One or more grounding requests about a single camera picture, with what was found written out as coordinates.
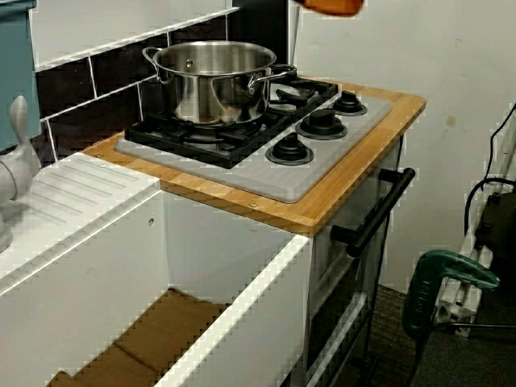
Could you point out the orange plastic toy pot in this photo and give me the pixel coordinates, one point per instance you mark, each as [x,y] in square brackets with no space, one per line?
[334,7]

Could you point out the black stove knob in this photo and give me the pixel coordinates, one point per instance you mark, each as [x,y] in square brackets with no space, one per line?
[289,149]
[321,123]
[349,102]

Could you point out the grey toy stove plate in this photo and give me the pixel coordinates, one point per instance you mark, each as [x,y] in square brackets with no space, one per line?
[334,161]

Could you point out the stainless steel pot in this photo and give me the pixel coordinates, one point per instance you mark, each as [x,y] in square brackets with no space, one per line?
[209,92]

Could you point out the white toy sink unit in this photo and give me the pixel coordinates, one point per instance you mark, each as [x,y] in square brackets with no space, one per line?
[225,242]

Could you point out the black burner grate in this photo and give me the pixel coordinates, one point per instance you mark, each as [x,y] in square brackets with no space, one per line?
[161,135]
[298,96]

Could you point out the wooden kitchen countertop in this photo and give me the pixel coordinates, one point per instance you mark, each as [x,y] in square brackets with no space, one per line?
[363,173]

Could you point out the white oven door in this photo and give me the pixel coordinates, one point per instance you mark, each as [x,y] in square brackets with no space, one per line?
[342,290]

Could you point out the black side panel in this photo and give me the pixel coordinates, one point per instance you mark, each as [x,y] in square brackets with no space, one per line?
[262,28]

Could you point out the brown cardboard sheet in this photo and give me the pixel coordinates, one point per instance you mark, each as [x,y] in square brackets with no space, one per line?
[161,334]

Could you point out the green power drill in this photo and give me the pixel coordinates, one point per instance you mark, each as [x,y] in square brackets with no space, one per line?
[427,294]

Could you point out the dark tile backsplash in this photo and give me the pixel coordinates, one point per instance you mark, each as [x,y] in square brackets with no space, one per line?
[80,105]

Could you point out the black power box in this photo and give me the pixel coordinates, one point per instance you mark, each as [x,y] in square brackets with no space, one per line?
[500,217]

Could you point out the grey toy faucet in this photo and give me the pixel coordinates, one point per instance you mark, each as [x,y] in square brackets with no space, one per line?
[16,169]

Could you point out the teal toy cabinet box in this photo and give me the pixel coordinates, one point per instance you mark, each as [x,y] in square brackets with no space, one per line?
[16,80]

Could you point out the white metal frame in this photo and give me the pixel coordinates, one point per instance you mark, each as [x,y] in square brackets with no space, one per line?
[469,242]

